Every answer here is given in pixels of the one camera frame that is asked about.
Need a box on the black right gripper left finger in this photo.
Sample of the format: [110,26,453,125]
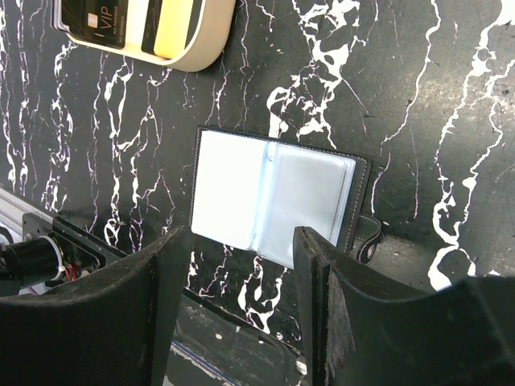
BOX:
[1,227,191,385]

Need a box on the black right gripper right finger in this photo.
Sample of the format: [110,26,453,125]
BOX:
[293,227,514,385]

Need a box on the black blue card holder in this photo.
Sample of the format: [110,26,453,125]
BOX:
[190,127,381,268]

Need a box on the stack of credit cards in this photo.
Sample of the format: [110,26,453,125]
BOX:
[51,0,129,48]

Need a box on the beige oval plastic tray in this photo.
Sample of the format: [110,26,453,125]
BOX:
[64,1,236,72]

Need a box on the black striped card in tray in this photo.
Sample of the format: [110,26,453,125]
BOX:
[141,0,163,55]

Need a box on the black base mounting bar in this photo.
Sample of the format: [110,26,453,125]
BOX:
[1,191,307,385]

